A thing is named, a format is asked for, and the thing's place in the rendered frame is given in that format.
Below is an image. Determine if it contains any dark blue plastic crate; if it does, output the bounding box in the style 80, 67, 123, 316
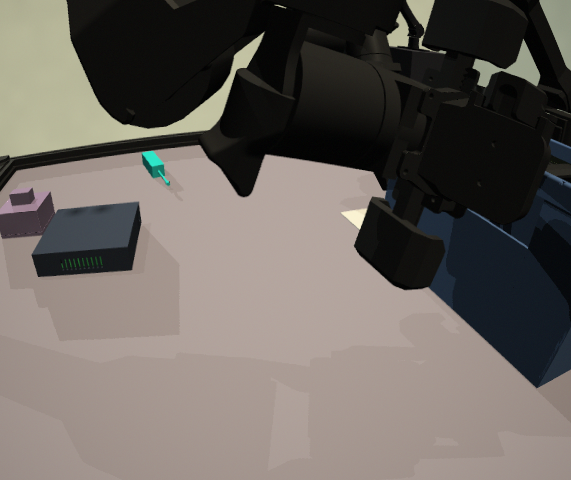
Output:
417, 171, 571, 388

